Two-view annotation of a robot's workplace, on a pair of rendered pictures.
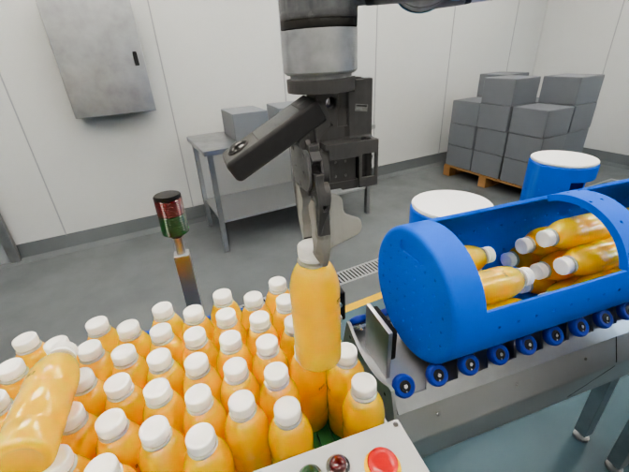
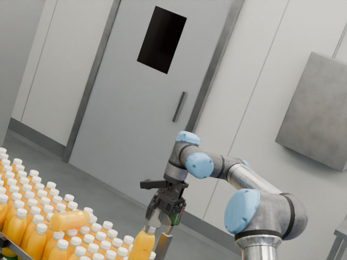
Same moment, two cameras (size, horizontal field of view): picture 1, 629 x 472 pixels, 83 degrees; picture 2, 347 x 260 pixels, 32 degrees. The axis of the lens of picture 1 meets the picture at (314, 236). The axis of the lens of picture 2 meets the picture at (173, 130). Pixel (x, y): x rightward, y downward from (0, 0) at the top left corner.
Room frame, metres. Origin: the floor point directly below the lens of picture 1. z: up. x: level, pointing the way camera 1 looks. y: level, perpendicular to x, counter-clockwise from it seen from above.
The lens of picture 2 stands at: (-0.88, -1.44, 2.12)
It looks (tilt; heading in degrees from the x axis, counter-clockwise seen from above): 13 degrees down; 50
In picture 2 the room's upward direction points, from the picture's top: 20 degrees clockwise
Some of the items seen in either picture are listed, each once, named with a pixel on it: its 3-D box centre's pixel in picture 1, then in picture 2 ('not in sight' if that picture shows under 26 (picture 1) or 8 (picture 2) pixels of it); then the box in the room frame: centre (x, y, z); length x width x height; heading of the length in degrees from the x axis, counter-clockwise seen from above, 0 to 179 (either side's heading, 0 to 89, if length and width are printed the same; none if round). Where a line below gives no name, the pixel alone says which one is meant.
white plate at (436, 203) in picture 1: (451, 204); not in sight; (1.18, -0.50, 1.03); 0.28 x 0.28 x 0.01
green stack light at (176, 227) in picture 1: (173, 223); (173, 216); (0.80, 0.34, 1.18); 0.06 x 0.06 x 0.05
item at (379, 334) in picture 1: (380, 339); not in sight; (0.57, -0.13, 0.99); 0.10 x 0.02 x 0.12; 17
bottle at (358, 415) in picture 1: (362, 425); not in sight; (0.38, -0.06, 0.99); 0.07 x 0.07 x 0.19
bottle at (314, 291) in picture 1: (315, 309); (140, 252); (0.40, 0.00, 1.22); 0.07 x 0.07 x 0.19
